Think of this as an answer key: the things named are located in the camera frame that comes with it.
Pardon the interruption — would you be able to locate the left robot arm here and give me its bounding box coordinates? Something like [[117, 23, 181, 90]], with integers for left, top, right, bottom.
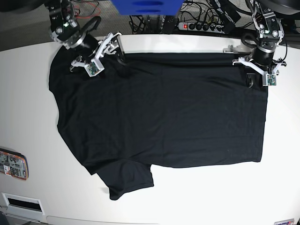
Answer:
[[232, 0, 286, 86]]

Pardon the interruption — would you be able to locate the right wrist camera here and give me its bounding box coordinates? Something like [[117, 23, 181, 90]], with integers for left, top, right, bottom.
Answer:
[[84, 62, 105, 77]]

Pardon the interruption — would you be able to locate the white power strip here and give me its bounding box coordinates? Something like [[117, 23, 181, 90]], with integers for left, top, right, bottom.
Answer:
[[177, 22, 224, 34]]

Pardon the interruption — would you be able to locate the black T-shirt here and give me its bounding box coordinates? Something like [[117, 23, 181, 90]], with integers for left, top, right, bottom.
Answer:
[[49, 48, 268, 200]]

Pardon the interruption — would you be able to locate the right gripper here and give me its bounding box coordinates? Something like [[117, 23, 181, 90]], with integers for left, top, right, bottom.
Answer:
[[70, 32, 127, 70]]

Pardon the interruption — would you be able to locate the blue plastic bin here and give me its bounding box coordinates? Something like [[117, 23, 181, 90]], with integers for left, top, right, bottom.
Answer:
[[111, 0, 184, 15]]

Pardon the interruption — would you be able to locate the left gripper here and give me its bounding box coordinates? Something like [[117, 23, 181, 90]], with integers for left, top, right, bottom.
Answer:
[[232, 46, 286, 89]]

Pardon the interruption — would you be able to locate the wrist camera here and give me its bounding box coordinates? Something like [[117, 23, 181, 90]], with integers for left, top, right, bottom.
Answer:
[[262, 74, 277, 86], [84, 62, 105, 77]]

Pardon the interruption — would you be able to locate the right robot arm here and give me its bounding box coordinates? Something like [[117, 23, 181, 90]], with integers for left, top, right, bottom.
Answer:
[[44, 0, 125, 77]]

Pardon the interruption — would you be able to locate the orange-edged circuit board case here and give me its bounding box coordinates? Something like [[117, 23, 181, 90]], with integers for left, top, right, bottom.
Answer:
[[0, 148, 29, 180]]

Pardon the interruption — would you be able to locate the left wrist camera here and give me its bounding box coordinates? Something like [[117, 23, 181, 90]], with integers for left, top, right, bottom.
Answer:
[[262, 74, 277, 86]]

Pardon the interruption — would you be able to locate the white table cable slot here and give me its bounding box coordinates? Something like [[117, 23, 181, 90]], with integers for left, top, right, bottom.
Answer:
[[1, 192, 45, 215]]

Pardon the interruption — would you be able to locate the sticker at table edge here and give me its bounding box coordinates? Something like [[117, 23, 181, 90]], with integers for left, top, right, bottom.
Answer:
[[274, 218, 295, 225]]

